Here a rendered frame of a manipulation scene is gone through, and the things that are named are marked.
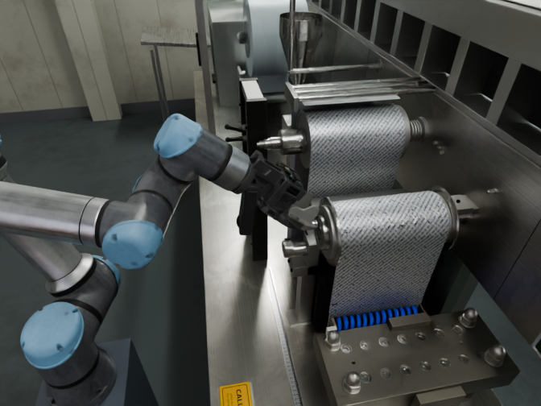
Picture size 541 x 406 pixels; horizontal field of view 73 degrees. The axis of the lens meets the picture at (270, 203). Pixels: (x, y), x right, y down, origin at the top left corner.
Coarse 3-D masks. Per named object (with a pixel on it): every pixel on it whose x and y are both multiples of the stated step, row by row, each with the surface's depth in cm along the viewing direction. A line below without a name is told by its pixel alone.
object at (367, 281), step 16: (368, 256) 76; (384, 256) 77; (400, 256) 78; (416, 256) 79; (432, 256) 80; (336, 272) 77; (352, 272) 78; (368, 272) 79; (384, 272) 80; (400, 272) 82; (416, 272) 83; (432, 272) 84; (336, 288) 81; (352, 288) 82; (368, 288) 83; (384, 288) 84; (400, 288) 85; (416, 288) 86; (336, 304) 85; (352, 304) 86; (368, 304) 87; (384, 304) 88
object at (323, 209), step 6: (444, 204) 77; (324, 210) 76; (330, 216) 74; (450, 216) 76; (330, 222) 73; (450, 222) 76; (330, 228) 74; (450, 228) 77; (330, 234) 74; (336, 234) 73; (330, 240) 74; (336, 240) 73; (330, 246) 75; (336, 246) 74; (324, 252) 80; (330, 252) 75; (330, 258) 76
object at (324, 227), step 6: (318, 216) 77; (324, 216) 77; (318, 222) 78; (324, 222) 75; (318, 228) 78; (324, 228) 75; (318, 234) 79; (324, 234) 75; (318, 240) 79; (324, 240) 75; (318, 246) 80; (324, 246) 76
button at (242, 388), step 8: (232, 384) 85; (240, 384) 85; (248, 384) 85; (224, 392) 84; (232, 392) 84; (240, 392) 84; (248, 392) 84; (224, 400) 82; (232, 400) 82; (240, 400) 82; (248, 400) 82
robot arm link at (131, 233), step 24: (0, 192) 53; (24, 192) 54; (48, 192) 55; (144, 192) 58; (0, 216) 52; (24, 216) 52; (48, 216) 53; (72, 216) 53; (96, 216) 53; (120, 216) 54; (144, 216) 54; (168, 216) 59; (72, 240) 54; (96, 240) 54; (120, 240) 51; (144, 240) 52; (120, 264) 54; (144, 264) 54
